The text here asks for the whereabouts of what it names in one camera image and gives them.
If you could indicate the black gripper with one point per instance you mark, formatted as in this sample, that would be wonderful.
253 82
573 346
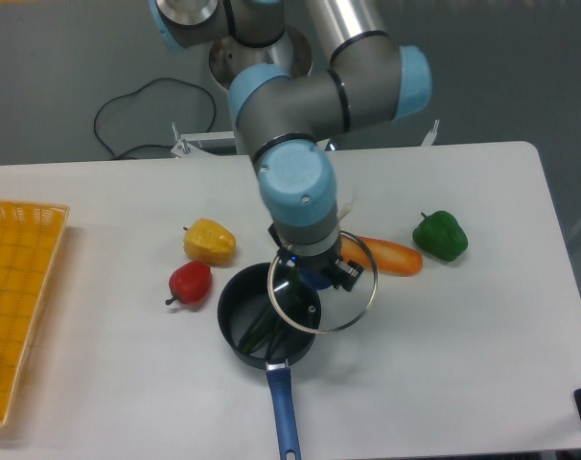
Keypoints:
319 264

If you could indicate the glass pot lid blue knob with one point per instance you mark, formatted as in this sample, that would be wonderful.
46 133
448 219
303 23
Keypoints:
340 309

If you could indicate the dark saucepan blue handle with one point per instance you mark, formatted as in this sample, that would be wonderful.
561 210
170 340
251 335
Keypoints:
280 386

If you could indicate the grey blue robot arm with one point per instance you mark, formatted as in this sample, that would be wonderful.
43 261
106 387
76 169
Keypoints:
296 179

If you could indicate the orange baguette bread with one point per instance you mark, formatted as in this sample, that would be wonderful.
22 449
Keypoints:
390 257

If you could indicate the green onion stalk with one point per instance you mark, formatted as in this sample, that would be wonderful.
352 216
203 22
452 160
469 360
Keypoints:
251 325

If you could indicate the green bell pepper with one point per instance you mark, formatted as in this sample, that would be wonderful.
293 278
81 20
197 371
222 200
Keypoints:
440 235

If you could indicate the yellow bell pepper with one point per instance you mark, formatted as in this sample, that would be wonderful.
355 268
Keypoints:
209 242

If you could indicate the red bell pepper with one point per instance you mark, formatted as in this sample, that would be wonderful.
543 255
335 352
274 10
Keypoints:
190 283

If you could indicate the yellow woven basket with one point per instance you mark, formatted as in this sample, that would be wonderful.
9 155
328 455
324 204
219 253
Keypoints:
30 237

